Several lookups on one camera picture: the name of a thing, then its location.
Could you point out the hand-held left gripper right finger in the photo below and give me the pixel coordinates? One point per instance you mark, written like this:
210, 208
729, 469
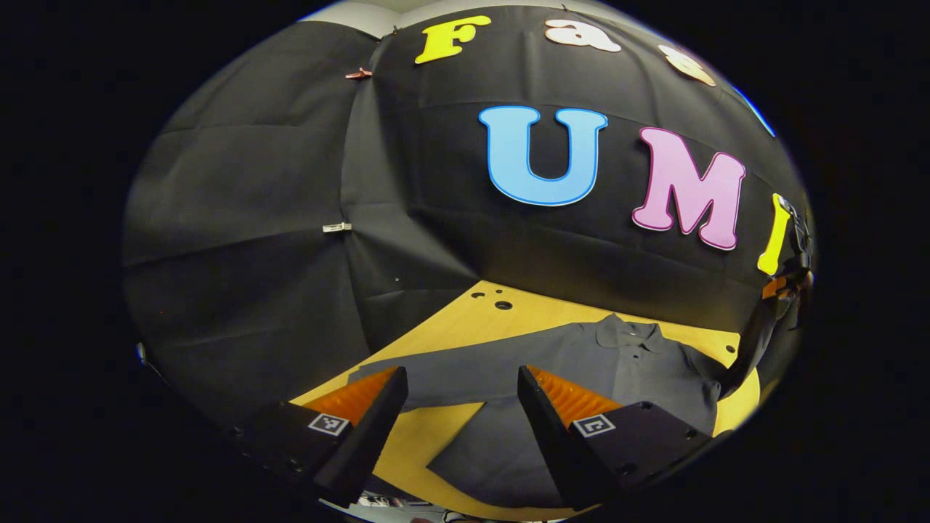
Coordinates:
552, 443

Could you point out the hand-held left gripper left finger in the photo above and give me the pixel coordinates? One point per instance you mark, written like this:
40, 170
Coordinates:
367, 443

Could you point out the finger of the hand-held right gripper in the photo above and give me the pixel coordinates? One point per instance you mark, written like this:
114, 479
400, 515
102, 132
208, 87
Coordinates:
755, 334

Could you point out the grey polo shirt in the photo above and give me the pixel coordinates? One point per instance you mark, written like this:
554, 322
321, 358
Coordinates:
581, 349

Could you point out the silver cloth clip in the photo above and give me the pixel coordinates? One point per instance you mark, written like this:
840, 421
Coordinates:
336, 227

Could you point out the black backdrop cloth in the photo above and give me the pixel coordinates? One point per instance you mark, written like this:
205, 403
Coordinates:
254, 218

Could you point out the copper cloth clip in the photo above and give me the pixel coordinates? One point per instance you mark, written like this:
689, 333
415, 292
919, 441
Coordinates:
358, 73

